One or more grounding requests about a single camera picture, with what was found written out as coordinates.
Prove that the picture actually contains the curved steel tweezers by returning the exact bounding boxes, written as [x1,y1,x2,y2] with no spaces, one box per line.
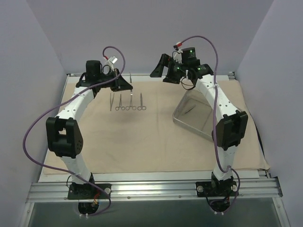
[129,72,133,96]

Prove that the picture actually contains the steel scissors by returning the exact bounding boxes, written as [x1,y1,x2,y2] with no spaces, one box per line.
[115,94,125,111]
[137,93,147,111]

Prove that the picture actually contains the wire mesh instrument tray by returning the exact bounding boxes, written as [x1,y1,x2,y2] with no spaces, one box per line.
[171,89,244,142]

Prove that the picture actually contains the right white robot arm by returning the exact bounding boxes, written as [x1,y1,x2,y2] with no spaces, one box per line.
[150,53,248,195]

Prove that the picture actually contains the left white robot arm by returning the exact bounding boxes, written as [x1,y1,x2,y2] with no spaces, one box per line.
[46,69,133,198]

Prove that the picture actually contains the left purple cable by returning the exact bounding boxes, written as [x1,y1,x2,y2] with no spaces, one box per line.
[22,46,126,216]

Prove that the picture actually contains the purple cable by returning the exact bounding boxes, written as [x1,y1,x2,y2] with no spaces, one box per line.
[174,35,241,213]
[22,46,126,216]

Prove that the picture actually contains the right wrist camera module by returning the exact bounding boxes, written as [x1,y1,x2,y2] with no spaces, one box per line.
[181,47,200,66]

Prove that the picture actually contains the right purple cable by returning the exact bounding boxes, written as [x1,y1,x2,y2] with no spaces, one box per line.
[174,35,241,213]

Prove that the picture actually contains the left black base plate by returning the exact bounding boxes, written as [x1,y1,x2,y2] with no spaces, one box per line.
[67,182,112,201]

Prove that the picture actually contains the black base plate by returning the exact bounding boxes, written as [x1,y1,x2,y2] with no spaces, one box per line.
[67,182,112,201]
[195,181,239,197]

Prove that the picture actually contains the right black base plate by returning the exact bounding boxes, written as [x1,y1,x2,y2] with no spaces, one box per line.
[195,181,239,197]

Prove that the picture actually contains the aluminium front rail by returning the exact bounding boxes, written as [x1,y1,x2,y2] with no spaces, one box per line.
[27,178,283,203]

